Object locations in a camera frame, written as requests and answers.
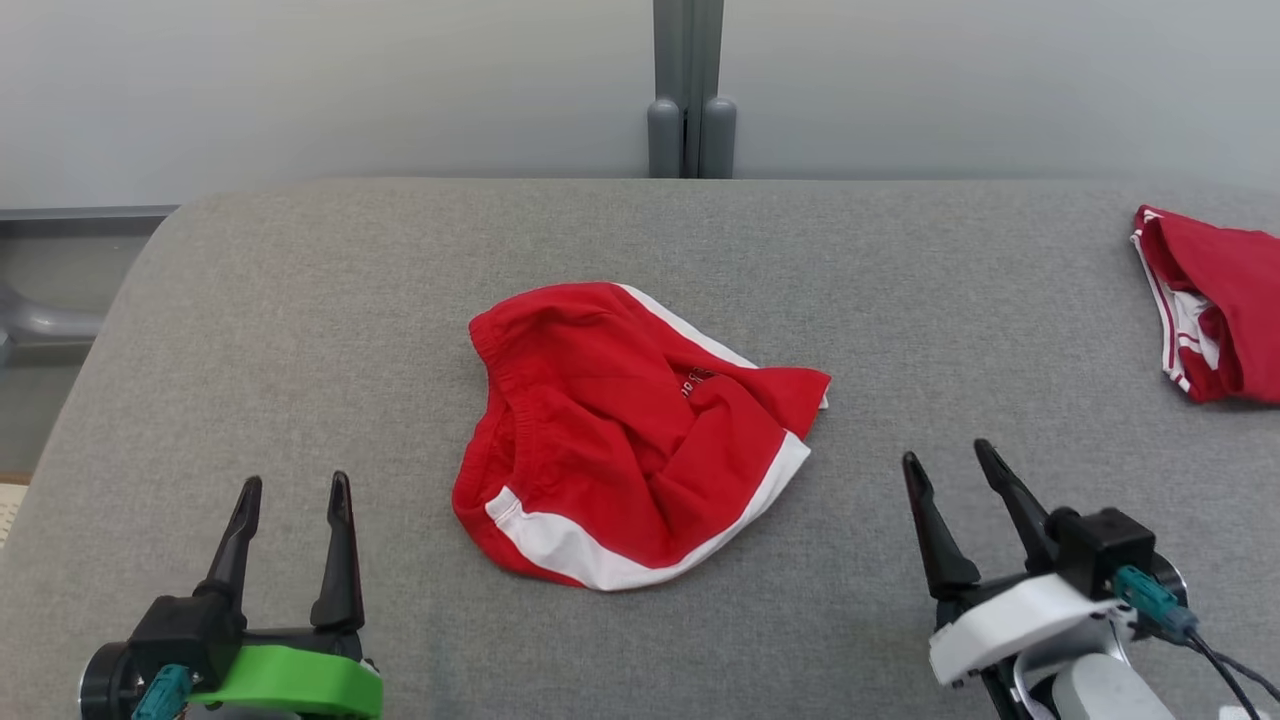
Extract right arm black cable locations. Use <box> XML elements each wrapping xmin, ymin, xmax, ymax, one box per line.
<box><xmin>1185</xmin><ymin>628</ymin><xmax>1280</xmax><ymax>720</ymax></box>

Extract grey metal foot tube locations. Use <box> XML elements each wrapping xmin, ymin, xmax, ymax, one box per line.
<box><xmin>0</xmin><ymin>283</ymin><xmax>107</xmax><ymax>367</ymax></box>

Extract red shorts with white stripe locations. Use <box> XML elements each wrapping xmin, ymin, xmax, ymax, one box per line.
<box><xmin>452</xmin><ymin>282</ymin><xmax>831</xmax><ymax>591</ymax></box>

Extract teal cable connector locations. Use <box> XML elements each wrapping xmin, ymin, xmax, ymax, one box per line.
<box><xmin>132</xmin><ymin>664</ymin><xmax>193</xmax><ymax>720</ymax></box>
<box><xmin>1113</xmin><ymin>565</ymin><xmax>1199</xmax><ymax>641</ymax></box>

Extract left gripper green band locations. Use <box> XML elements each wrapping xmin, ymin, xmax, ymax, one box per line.
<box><xmin>188</xmin><ymin>471</ymin><xmax>385</xmax><ymax>720</ymax></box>

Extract right teal cable connector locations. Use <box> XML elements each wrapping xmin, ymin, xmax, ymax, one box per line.
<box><xmin>1113</xmin><ymin>565</ymin><xmax>1199</xmax><ymax>641</ymax></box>

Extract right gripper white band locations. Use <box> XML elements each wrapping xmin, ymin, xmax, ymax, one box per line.
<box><xmin>902</xmin><ymin>439</ymin><xmax>1141</xmax><ymax>691</ymax></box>

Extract left teal cable connector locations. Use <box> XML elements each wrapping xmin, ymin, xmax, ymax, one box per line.
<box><xmin>132</xmin><ymin>664</ymin><xmax>193</xmax><ymax>720</ymax></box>

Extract grey wall base rail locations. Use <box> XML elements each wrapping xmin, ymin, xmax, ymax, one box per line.
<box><xmin>0</xmin><ymin>205</ymin><xmax>181</xmax><ymax>239</ymax></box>

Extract red jersey with number 23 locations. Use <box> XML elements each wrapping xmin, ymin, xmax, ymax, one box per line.
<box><xmin>1131</xmin><ymin>205</ymin><xmax>1280</xmax><ymax>406</ymax></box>

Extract grey double metal post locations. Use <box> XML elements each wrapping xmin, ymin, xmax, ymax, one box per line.
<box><xmin>647</xmin><ymin>0</ymin><xmax>738</xmax><ymax>179</ymax></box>

